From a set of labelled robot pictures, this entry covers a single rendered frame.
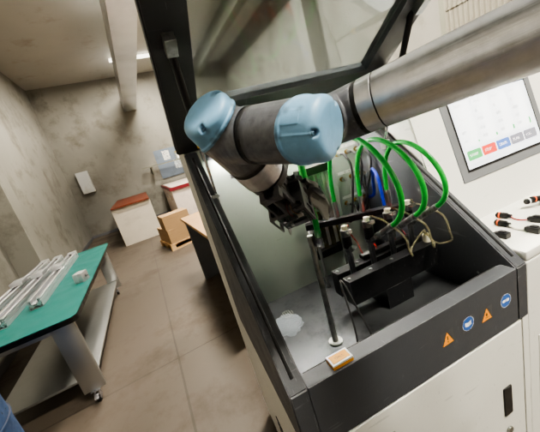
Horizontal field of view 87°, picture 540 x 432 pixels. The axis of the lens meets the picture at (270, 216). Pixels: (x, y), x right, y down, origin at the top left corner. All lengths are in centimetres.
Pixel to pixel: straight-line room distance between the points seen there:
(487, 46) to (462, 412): 88
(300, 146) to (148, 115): 979
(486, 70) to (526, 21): 4
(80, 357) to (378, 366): 213
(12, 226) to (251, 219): 410
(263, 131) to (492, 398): 98
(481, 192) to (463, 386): 63
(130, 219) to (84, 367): 491
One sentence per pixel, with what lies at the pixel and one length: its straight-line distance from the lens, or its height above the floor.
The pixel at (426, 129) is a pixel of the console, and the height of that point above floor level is 132.
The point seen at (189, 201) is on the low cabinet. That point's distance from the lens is 718.
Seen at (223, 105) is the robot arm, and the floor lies 148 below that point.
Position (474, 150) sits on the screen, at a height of 120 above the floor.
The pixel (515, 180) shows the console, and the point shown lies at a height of 105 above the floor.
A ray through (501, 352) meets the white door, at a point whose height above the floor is 72.
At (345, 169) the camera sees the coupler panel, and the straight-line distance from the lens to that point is 118.
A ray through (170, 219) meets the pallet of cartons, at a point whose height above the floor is 56.
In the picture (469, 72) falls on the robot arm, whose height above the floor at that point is 144.
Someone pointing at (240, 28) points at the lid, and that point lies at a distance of 75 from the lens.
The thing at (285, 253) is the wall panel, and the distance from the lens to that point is 111.
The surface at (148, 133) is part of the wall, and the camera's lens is 997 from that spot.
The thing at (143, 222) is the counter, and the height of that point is 39.
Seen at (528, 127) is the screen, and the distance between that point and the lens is 148.
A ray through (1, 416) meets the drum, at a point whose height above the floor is 61.
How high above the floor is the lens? 143
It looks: 15 degrees down
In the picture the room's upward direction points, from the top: 16 degrees counter-clockwise
